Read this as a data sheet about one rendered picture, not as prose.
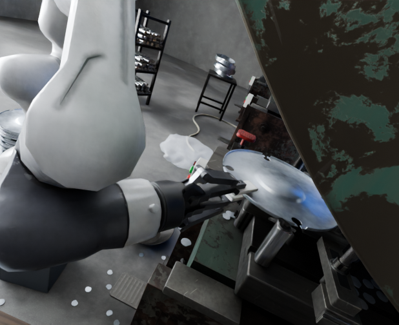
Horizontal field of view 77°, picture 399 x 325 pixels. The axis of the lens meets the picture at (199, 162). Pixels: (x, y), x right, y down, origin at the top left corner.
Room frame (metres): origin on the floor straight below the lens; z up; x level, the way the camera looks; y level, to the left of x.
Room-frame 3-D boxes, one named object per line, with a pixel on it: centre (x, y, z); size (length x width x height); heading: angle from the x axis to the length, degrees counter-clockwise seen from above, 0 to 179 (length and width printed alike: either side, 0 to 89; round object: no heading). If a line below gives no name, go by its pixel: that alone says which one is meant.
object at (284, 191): (0.53, -0.19, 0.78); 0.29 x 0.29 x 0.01
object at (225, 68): (3.60, 0.17, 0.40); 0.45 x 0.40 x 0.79; 7
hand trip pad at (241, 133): (0.87, -0.12, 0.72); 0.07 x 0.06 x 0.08; 85
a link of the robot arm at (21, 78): (0.56, 0.44, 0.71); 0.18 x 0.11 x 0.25; 166
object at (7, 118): (1.09, 0.89, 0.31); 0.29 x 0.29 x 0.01
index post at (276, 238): (0.36, -0.18, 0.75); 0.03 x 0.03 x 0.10; 85
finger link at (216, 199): (0.37, -0.04, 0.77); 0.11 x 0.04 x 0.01; 137
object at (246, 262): (0.52, -0.32, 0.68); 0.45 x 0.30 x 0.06; 175
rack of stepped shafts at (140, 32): (2.76, 1.10, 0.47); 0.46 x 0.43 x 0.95; 65
